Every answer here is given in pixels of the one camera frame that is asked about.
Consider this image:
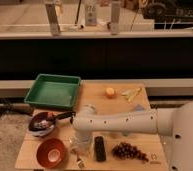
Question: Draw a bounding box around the silver fork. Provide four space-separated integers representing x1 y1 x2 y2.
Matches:
77 154 85 169

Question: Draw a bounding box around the orange fruit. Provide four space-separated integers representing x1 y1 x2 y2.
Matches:
105 87 116 98

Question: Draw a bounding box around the red bowl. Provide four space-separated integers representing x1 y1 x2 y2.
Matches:
36 138 66 169

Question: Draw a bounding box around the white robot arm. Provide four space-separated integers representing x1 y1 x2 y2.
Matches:
72 102 193 171

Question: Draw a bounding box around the bunch of dark grapes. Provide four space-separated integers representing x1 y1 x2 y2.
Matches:
112 142 149 163

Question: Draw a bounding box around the dark bowl with food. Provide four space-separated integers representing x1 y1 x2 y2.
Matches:
28 112 55 137

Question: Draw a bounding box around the green plastic tray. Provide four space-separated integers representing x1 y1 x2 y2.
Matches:
24 74 81 110

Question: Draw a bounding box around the yellow banana toy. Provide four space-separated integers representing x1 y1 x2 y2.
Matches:
122 87 142 102

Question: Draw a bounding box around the black remote control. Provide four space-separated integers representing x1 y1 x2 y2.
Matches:
94 136 106 162

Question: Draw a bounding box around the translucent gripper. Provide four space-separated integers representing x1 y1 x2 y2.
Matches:
70 135 92 156

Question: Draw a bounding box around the black-handled metal measuring cup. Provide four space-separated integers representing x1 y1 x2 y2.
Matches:
55 111 76 123

